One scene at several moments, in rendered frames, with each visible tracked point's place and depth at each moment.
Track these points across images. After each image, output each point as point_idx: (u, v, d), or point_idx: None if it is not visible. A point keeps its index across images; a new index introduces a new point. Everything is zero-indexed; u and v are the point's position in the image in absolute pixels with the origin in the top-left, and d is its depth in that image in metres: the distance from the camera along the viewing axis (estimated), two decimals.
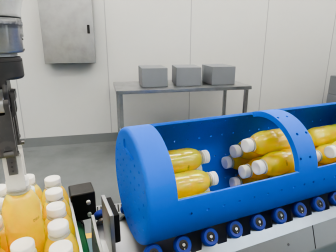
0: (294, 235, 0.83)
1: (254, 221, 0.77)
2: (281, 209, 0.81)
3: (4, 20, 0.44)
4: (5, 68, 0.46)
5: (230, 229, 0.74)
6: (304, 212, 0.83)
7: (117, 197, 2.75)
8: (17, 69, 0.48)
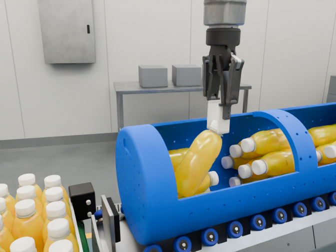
0: (294, 235, 0.83)
1: (254, 221, 0.77)
2: (281, 209, 0.81)
3: None
4: (237, 36, 0.62)
5: (230, 229, 0.74)
6: (304, 212, 0.83)
7: (117, 197, 2.75)
8: (240, 38, 0.63)
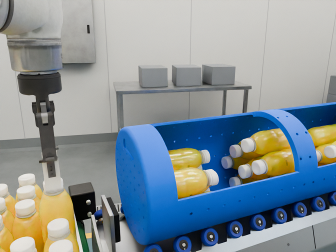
0: (294, 235, 0.83)
1: (254, 221, 0.77)
2: (281, 209, 0.81)
3: (49, 42, 0.50)
4: (48, 83, 0.52)
5: (230, 229, 0.74)
6: (304, 212, 0.83)
7: (117, 197, 2.75)
8: (57, 84, 0.54)
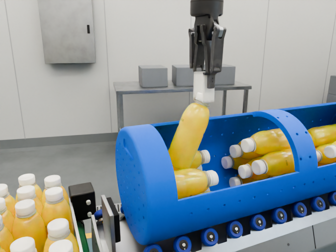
0: (294, 235, 0.83)
1: (254, 221, 0.77)
2: (281, 209, 0.81)
3: None
4: (220, 5, 0.64)
5: (230, 229, 0.74)
6: (304, 212, 0.83)
7: (117, 197, 2.75)
8: (223, 8, 0.65)
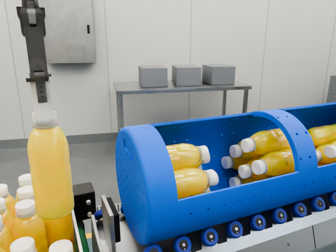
0: (294, 235, 0.83)
1: (254, 221, 0.77)
2: (281, 209, 0.81)
3: None
4: None
5: (230, 229, 0.74)
6: (304, 212, 0.83)
7: (117, 197, 2.75)
8: None
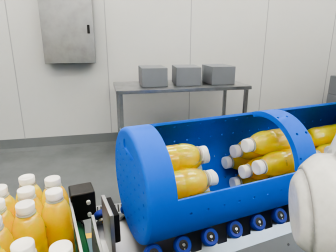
0: None
1: (254, 221, 0.77)
2: (281, 209, 0.81)
3: None
4: None
5: (230, 229, 0.74)
6: None
7: (117, 197, 2.75)
8: None
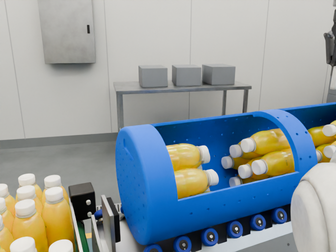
0: None
1: (254, 221, 0.77)
2: (281, 209, 0.81)
3: None
4: None
5: (230, 229, 0.74)
6: None
7: (117, 197, 2.75)
8: None
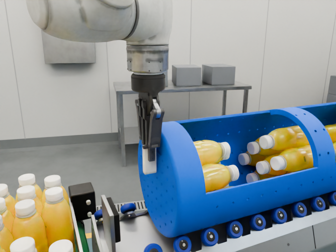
0: (294, 235, 0.83)
1: (263, 221, 0.78)
2: (281, 221, 0.80)
3: None
4: None
5: (241, 227, 0.75)
6: (297, 206, 0.83)
7: (117, 197, 2.75)
8: None
